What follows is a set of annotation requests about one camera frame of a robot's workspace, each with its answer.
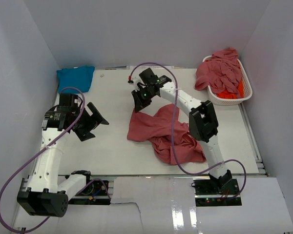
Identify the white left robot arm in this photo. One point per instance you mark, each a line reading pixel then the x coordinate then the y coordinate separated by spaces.
pixel 43 196

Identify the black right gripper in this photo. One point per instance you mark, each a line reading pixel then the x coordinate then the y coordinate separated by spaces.
pixel 139 104

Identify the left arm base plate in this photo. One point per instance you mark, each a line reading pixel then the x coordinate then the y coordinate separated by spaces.
pixel 94 194

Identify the pink t-shirt in basket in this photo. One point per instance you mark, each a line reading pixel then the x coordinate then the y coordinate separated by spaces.
pixel 205 75

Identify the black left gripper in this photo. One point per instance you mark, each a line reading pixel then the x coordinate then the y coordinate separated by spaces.
pixel 94 120

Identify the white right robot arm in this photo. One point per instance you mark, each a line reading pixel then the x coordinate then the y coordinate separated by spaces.
pixel 202 120

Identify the pink t-shirt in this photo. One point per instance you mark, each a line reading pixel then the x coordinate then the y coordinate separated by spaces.
pixel 170 139
pixel 205 75

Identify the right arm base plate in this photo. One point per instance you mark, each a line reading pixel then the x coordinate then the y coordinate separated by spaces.
pixel 207 194

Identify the folded blue t-shirt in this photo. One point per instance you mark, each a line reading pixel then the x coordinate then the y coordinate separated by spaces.
pixel 80 78

